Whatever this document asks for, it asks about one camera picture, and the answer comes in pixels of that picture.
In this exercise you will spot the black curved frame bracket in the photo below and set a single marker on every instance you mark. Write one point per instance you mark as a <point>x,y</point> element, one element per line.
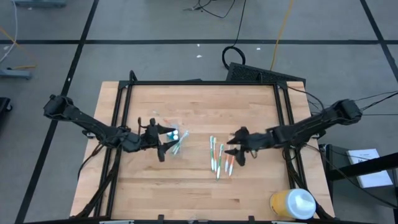
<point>132,76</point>

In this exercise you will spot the white booklet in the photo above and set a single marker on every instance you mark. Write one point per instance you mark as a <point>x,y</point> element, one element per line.
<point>370,177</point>

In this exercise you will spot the clear acrylic organizer box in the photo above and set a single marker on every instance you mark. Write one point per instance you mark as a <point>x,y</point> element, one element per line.
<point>185,146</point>

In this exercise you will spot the black side stand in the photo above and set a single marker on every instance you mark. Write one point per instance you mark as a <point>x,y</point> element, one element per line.
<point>357,167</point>

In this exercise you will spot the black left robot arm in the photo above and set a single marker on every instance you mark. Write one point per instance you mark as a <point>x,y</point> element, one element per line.
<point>84,119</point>

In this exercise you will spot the black aluminium table frame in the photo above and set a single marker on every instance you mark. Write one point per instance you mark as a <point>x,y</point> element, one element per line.
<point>202,83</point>

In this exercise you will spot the orange white toothbrush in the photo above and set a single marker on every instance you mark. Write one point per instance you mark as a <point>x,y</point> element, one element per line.
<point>227,160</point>
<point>231,165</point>
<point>214,155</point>

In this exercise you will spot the black floor object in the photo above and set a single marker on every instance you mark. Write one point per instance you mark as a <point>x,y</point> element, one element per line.
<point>4,104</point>

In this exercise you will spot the yellow canister white lid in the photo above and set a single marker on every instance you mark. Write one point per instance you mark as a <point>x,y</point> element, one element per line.
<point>292,203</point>

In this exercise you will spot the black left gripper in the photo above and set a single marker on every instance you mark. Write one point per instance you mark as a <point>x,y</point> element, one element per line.
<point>149,138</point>

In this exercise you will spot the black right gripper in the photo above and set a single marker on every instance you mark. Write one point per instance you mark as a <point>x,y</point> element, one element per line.
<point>258,141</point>

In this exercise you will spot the black computer tower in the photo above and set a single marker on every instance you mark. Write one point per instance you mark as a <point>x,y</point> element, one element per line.
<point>264,74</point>

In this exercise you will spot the grey floor stand base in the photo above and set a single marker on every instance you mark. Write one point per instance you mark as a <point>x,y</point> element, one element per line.
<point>40,3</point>
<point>15,74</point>

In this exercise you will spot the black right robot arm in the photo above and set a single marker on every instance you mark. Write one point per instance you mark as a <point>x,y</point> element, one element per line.
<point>311,126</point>

